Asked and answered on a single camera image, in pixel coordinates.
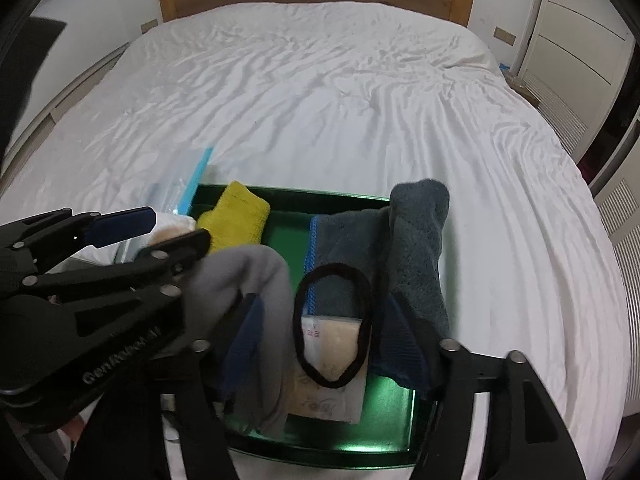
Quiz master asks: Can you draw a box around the clear zip bag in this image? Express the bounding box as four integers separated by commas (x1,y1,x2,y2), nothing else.
114,146,215,267

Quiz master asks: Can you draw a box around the grey face mask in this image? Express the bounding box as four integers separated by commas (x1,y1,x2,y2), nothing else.
175,246,296,442

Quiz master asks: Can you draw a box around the round beige puff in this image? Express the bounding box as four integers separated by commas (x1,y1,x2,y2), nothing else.
150,225,197,249

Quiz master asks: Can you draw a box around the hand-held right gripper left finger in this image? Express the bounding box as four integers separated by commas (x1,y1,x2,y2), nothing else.
65,294,265,480

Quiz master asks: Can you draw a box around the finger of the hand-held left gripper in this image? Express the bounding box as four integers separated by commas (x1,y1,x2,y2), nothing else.
30,228,212,306
10,206,157,261

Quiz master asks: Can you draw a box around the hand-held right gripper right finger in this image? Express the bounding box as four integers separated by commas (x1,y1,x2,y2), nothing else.
374,300,589,480

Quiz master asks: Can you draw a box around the yellow knitted cloth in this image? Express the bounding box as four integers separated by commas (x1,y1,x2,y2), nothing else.
195,180,272,256

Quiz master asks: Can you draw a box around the white wardrobe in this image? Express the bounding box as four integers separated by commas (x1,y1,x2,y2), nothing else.
514,0,640,411

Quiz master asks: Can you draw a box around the green tray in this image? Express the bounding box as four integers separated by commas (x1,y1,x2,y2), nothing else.
160,183,442,469

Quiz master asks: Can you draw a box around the wooden nightstand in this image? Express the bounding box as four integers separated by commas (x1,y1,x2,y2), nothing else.
504,71,542,109

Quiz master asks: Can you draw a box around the white bed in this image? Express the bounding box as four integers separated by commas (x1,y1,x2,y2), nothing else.
0,2,637,480

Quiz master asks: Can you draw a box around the black hair band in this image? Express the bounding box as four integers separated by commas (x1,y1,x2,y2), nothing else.
292,262,374,390

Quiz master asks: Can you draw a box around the tissue pack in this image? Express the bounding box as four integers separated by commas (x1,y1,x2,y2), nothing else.
287,312,369,424

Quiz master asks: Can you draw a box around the dark green towel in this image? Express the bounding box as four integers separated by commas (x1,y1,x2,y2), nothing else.
302,178,451,362

